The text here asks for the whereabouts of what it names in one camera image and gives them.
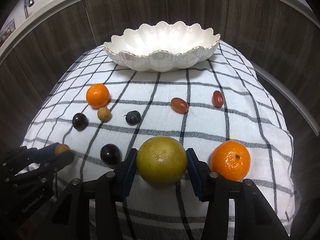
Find yellow-green round fruit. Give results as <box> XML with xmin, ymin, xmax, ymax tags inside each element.
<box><xmin>136</xmin><ymin>136</ymin><xmax>188</xmax><ymax>187</ymax></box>

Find dark wood cabinet fronts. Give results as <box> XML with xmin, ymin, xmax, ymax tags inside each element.
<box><xmin>0</xmin><ymin>0</ymin><xmax>320</xmax><ymax>240</ymax></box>

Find orange mandarin with stem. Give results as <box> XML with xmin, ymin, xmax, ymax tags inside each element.
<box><xmin>209</xmin><ymin>140</ymin><xmax>251</xmax><ymax>181</ymax></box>

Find white scalloped ceramic bowl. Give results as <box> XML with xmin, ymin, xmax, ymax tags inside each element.
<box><xmin>104</xmin><ymin>21</ymin><xmax>221</xmax><ymax>72</ymax></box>

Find dark blue blueberry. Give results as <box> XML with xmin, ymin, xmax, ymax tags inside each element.
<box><xmin>125</xmin><ymin>111</ymin><xmax>142</xmax><ymax>125</ymax></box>

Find small tan longan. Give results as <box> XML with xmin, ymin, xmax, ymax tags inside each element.
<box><xmin>55</xmin><ymin>144</ymin><xmax>71</xmax><ymax>155</ymax></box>

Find chrome kitchen faucet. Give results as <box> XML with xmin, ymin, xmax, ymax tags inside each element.
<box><xmin>24</xmin><ymin>0</ymin><xmax>34</xmax><ymax>18</ymax></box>

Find dark plum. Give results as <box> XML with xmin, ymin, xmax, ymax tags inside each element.
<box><xmin>72</xmin><ymin>113</ymin><xmax>88</xmax><ymax>131</ymax></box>
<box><xmin>100</xmin><ymin>144</ymin><xmax>121</xmax><ymax>167</ymax></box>

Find white black checkered cloth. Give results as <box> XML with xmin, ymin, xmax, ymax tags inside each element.
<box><xmin>23</xmin><ymin>42</ymin><xmax>295</xmax><ymax>231</ymax></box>

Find tan longan fruit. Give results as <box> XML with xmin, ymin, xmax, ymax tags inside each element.
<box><xmin>97</xmin><ymin>107</ymin><xmax>111</xmax><ymax>122</ymax></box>

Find red oblong grape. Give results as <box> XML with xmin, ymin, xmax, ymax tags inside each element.
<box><xmin>170</xmin><ymin>98</ymin><xmax>189</xmax><ymax>114</ymax></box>
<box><xmin>212</xmin><ymin>90</ymin><xmax>224</xmax><ymax>108</ymax></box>

